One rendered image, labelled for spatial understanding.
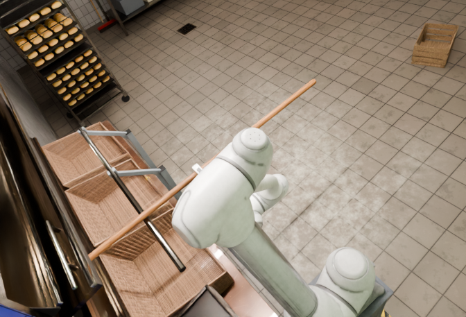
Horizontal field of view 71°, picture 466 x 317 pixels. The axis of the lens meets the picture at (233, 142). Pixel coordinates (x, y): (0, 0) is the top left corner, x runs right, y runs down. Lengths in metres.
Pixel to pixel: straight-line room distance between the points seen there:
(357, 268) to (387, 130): 2.15
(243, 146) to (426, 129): 2.60
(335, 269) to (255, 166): 0.52
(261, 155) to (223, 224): 0.18
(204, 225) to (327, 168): 2.24
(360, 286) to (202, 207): 0.63
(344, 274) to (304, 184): 1.73
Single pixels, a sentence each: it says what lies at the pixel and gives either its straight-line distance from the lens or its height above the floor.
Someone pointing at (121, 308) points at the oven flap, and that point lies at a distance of 1.72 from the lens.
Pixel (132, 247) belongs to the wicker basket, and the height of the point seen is 0.69.
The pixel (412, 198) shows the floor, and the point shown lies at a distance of 2.81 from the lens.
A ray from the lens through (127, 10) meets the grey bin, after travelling 5.89.
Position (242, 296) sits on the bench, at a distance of 1.91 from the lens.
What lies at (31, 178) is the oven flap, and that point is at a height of 1.41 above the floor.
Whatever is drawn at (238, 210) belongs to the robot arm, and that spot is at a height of 1.72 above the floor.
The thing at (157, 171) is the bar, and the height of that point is 0.96.
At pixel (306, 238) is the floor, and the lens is 2.60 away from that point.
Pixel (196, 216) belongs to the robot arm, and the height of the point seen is 1.77.
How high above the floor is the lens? 2.38
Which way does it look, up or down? 47 degrees down
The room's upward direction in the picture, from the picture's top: 21 degrees counter-clockwise
